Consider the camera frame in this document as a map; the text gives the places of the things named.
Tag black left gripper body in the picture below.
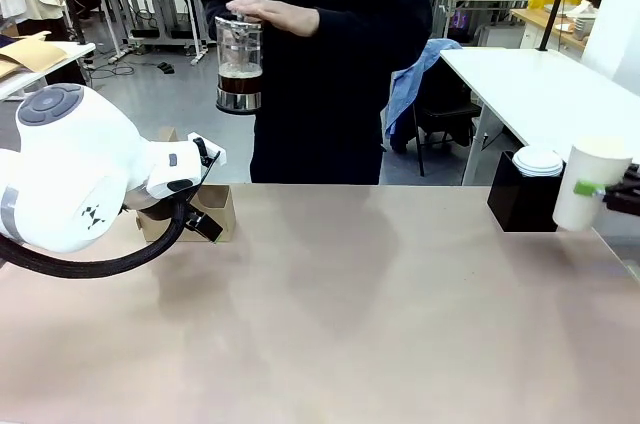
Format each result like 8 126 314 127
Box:
137 199 188 224

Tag brown cardboard cup carrier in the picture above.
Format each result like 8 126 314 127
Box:
137 126 237 245

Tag white paper cup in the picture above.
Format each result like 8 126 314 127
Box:
551 136 634 233

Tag glass french press with coffee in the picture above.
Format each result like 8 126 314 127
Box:
214 12 265 116

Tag person's left forearm black sleeve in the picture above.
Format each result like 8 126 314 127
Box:
314 2 434 54

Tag stack of white cup lids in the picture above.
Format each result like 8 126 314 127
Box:
511 144 567 180

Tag person's left hand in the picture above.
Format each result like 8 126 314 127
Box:
225 0 322 38

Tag black lid holder box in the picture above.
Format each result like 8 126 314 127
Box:
486 149 568 234

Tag white side table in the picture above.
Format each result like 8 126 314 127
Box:
438 46 640 188

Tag stack of white dishes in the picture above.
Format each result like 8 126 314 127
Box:
569 13 600 41

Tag person in black hoodie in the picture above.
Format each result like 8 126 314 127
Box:
199 0 434 186

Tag wooden background table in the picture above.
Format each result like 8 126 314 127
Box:
509 7 589 51

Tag white table with cardboard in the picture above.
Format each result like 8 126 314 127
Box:
0 40 97 101

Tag brown cardboard sheets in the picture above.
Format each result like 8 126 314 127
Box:
0 31 70 81

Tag blue cloth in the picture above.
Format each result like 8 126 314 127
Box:
383 37 464 138

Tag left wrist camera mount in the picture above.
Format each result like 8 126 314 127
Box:
187 131 230 182

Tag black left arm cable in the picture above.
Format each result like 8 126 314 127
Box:
0 192 194 281

